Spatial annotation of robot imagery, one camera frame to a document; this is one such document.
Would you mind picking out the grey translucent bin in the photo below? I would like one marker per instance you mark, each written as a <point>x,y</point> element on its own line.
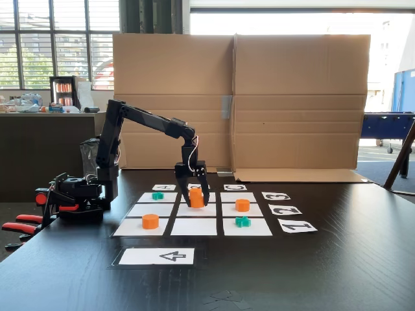
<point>89,157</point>

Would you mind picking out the dark green curtain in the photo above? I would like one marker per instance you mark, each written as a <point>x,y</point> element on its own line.
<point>149,16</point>

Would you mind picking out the grey tape piece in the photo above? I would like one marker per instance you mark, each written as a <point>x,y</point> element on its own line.
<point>225,172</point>

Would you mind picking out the dark wooden leg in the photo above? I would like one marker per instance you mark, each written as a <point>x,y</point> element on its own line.
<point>398,158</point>

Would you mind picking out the paper sheet letter B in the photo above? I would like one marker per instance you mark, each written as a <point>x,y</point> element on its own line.
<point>194,186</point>

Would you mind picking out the dark counter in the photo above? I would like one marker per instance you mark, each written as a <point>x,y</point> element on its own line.
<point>32,145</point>

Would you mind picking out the paper sheet letter C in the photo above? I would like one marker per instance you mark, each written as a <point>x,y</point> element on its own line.
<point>235,187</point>

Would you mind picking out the clear plastic bottles pack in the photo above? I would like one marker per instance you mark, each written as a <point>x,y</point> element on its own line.
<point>30,98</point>

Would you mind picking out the small blue box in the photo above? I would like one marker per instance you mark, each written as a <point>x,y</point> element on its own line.
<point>55,108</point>

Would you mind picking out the black mini fridge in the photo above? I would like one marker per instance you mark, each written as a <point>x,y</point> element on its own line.
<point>63,89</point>

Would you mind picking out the paper sheet number 1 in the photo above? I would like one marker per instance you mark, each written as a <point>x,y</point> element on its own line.
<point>296,225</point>

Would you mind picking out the paper sheet number 3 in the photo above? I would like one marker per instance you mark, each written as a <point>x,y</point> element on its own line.
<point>275,196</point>

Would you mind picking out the white arrow paper sheet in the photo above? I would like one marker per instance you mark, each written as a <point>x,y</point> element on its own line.
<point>139,256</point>

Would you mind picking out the paper sheet letter A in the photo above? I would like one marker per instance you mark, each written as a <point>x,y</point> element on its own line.
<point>163,187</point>

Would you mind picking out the green cross token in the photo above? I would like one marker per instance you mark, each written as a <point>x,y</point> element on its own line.
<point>157,195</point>
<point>242,222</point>

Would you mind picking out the brown cardboard screen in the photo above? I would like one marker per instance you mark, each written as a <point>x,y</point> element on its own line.
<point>291,81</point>

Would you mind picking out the white paper grid square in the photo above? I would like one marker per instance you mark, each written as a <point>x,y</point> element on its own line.
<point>259,230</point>
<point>149,210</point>
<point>227,210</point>
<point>129,230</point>
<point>212,198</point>
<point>238,196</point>
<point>171,197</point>
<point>194,226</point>
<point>196,212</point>

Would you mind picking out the grey tape strip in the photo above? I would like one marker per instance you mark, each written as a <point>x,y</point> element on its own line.
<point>227,107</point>

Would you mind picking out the window with blinds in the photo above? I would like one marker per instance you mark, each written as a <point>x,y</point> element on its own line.
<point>39,48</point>

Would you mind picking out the dark cylinder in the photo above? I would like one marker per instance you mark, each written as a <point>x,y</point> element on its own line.
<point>91,109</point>

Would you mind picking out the white paper bag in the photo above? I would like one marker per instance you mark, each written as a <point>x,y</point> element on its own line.
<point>85,94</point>

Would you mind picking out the paper sheet number 2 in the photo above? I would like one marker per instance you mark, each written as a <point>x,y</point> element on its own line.
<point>285,210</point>

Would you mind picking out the blue upright panel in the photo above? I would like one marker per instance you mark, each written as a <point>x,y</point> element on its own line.
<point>403,90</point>

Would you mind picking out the blue foosball table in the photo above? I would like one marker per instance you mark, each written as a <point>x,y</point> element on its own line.
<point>386,124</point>

